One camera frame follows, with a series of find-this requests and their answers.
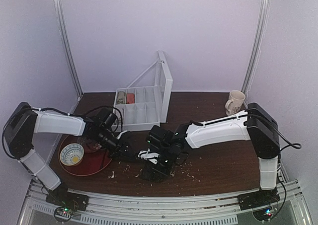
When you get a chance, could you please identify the black striped underwear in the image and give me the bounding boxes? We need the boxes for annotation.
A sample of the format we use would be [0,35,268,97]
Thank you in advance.
[141,161,172,183]

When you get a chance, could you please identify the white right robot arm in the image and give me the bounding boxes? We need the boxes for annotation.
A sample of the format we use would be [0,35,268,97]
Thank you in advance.
[138,103,302,191]

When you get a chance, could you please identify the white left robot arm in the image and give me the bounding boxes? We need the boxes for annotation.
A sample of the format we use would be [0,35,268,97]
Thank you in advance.
[1,102,136,191]

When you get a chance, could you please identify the round red tray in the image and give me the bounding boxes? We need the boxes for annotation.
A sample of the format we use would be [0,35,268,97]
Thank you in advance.
[58,136,112,177]

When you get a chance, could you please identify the red floral plate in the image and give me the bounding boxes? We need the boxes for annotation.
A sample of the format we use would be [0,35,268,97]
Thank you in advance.
[77,137,102,153]

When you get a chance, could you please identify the white compartment organizer box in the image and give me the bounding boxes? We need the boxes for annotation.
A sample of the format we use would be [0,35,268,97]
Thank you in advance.
[112,51,173,133]

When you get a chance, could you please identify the red rolled cloth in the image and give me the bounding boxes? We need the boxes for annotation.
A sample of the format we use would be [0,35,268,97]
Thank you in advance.
[126,92,135,104]

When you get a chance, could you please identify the beige rolled cloth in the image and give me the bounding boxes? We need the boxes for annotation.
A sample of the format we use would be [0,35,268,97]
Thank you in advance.
[116,91,126,104]

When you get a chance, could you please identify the blue patterned bowl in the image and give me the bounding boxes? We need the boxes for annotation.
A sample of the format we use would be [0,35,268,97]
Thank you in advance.
[59,143,84,166]

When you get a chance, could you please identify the cream floral mug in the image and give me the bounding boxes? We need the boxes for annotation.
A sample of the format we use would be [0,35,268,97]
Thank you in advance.
[225,90,245,116]

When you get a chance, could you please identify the aluminium front rail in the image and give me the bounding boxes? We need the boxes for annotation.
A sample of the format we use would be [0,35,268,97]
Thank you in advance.
[17,180,306,225]

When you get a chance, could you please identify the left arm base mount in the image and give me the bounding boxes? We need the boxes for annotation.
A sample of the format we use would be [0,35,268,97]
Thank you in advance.
[42,183,89,224]

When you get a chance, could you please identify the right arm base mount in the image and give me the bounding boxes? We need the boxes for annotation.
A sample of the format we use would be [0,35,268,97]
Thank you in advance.
[238,180,287,223]

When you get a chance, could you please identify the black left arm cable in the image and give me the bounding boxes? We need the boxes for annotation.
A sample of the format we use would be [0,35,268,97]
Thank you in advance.
[1,120,18,158]

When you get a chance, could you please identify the left aluminium frame post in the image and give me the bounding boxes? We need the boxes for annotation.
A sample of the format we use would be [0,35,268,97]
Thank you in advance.
[53,0,83,97]

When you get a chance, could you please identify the aluminium frame post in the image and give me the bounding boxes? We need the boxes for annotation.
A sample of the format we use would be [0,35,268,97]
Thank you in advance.
[53,0,83,97]
[241,0,270,95]

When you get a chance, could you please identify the right aluminium frame post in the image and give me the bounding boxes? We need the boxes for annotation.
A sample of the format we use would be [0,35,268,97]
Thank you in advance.
[241,0,270,95]

